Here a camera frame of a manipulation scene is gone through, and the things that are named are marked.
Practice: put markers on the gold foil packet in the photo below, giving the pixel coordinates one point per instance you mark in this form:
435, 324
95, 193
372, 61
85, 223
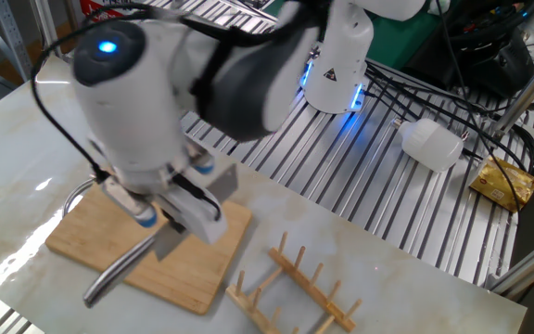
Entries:
503, 183

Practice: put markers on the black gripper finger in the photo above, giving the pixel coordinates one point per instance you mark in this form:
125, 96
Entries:
178, 226

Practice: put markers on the black bag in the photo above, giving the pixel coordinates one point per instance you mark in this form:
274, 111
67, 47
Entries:
494, 60

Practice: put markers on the green mat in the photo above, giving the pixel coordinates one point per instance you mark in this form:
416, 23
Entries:
397, 42

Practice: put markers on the silver bracket with blue caps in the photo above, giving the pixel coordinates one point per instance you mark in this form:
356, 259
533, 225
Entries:
125, 199

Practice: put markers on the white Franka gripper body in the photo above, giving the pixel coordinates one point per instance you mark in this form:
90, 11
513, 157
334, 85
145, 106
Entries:
202, 222

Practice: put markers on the red and white sign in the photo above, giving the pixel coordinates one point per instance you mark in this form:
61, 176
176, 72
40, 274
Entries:
97, 7

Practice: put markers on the white LED bulb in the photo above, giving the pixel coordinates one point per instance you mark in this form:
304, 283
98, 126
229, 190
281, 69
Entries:
434, 144

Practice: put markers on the grey metal shelf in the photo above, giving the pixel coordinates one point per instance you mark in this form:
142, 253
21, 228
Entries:
12, 37

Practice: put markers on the aluminium frame post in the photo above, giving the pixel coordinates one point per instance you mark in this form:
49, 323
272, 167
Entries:
51, 32
531, 264
526, 93

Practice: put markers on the marble pattern table sheet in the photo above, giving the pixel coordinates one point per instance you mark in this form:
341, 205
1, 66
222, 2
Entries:
387, 287

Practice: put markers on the wooden dish rack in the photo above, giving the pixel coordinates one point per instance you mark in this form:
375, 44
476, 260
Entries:
313, 290

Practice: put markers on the steel cleaver knife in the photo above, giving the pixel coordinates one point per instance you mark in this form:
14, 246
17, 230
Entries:
118, 271

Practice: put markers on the wooden cutting board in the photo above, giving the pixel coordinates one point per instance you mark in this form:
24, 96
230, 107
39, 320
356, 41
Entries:
193, 278

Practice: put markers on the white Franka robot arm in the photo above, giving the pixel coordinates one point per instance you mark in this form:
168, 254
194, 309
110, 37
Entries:
123, 116

